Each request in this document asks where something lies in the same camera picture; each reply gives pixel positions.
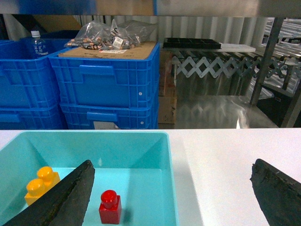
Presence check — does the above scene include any brown cardboard sheet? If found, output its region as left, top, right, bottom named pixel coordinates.
left=58, top=41, right=159, bottom=60

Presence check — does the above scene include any white flat board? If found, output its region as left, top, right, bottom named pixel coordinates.
left=217, top=43, right=256, bottom=53

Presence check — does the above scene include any expandable roller conveyor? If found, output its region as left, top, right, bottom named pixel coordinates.
left=171, top=18, right=301, bottom=91

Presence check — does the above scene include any clear water bottle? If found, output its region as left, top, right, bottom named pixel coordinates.
left=31, top=31, right=49, bottom=59

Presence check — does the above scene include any teal plastic tray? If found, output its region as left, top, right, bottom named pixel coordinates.
left=0, top=130, right=179, bottom=226

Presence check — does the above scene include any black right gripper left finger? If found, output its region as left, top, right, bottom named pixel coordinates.
left=4, top=160, right=95, bottom=226

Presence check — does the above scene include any yellow toy block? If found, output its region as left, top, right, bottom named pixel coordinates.
left=24, top=166, right=60, bottom=206

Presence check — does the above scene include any black divided tray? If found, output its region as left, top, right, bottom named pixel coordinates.
left=163, top=38, right=221, bottom=49

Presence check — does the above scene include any lower right blue crate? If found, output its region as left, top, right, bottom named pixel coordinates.
left=60, top=102, right=159, bottom=129

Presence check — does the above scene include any plastic bag of batteries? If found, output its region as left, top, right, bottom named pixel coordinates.
left=64, top=20, right=157, bottom=50

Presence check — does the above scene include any blue crate with bottle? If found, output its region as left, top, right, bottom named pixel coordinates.
left=0, top=38, right=60, bottom=108

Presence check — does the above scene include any lower middle blue crate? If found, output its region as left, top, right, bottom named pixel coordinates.
left=0, top=105, right=68, bottom=130

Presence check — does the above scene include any red toy block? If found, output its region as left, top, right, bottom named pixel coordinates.
left=99, top=190, right=122, bottom=225

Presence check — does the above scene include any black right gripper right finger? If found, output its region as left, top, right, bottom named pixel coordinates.
left=250, top=159, right=301, bottom=226

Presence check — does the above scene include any blue crate with cardboard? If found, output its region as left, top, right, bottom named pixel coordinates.
left=49, top=43, right=160, bottom=108

